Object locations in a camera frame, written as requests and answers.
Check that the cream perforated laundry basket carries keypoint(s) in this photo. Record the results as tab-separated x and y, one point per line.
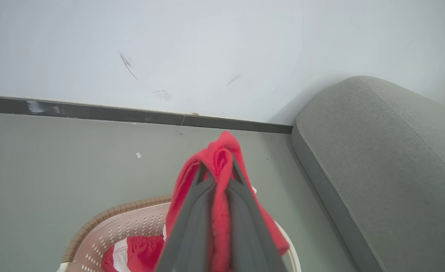
124	226

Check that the red and white garment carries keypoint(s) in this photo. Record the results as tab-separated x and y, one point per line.
143	253

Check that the grey fabric sofa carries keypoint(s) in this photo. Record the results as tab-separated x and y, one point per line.
388	170

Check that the dark grey baseboard strip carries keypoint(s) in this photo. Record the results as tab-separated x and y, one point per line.
94	112

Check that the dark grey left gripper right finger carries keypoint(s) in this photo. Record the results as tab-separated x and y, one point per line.
248	234

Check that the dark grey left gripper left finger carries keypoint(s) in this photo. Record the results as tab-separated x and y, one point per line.
190	234

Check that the plain red garment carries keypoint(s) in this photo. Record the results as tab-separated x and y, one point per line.
222	147

